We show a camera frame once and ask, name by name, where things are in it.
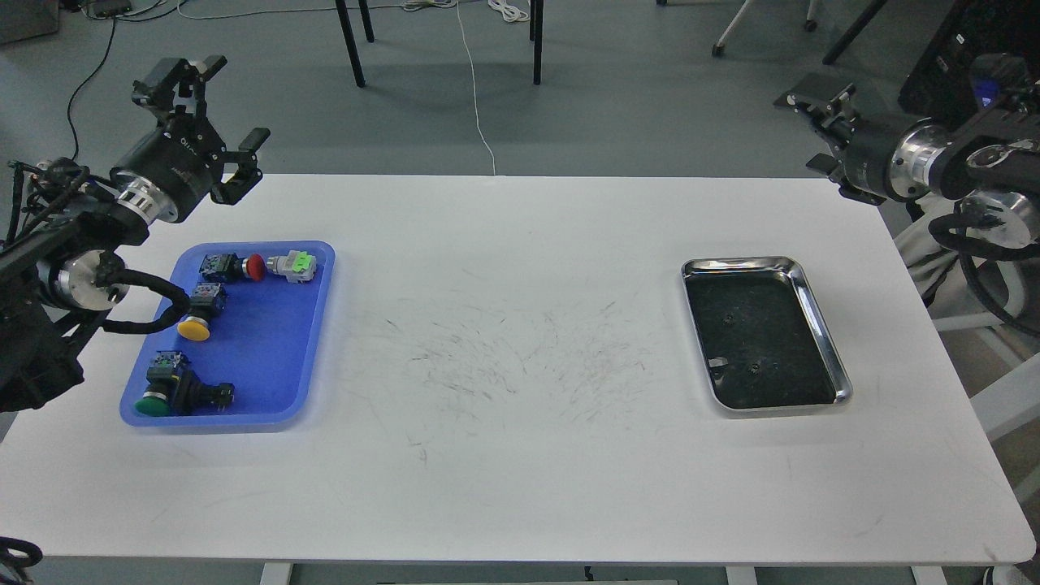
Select white floor cable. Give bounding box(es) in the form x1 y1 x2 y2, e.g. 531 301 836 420
176 0 531 176

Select metal tray with black mat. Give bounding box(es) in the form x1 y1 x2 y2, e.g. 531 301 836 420
681 256 853 418

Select red push button switch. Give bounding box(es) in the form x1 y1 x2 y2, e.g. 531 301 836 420
198 253 267 283

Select black cabinet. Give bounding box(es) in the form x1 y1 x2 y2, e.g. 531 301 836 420
898 1 1039 128

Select blue plastic tray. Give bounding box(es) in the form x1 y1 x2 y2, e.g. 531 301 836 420
119 240 336 433

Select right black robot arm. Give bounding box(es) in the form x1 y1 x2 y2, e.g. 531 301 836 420
774 53 1039 337

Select black chair legs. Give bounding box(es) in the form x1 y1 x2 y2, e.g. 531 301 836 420
333 1 546 88

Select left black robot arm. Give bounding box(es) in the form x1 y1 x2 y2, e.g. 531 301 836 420
1 54 271 414

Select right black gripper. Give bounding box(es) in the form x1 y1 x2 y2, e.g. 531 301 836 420
773 73 951 205

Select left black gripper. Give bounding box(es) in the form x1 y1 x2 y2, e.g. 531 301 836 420
109 55 271 223

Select green push button switch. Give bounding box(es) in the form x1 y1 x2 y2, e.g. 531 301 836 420
133 349 235 416

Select yellow push button switch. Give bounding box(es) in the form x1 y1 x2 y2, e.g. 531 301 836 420
175 282 228 342

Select green white switch component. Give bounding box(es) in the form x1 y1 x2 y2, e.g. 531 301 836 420
265 249 319 283

